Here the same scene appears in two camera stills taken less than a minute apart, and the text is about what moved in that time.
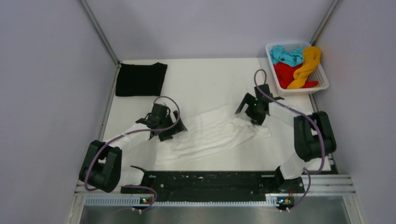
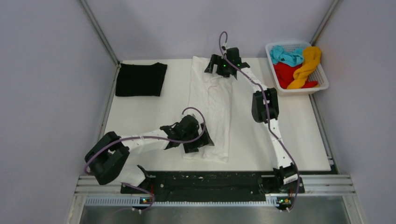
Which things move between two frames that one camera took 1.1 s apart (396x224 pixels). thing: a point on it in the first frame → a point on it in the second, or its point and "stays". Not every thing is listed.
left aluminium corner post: (98, 30) stays
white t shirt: (211, 133) → (209, 100)
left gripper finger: (180, 127) → (207, 140)
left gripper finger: (163, 136) → (191, 147)
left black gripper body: (166, 122) → (187, 136)
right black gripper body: (255, 113) → (222, 68)
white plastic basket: (318, 75) stays
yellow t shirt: (311, 57) stays
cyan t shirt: (277, 54) stays
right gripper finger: (248, 99) → (214, 59)
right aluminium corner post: (324, 22) stays
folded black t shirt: (140, 80) stays
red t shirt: (285, 73) stays
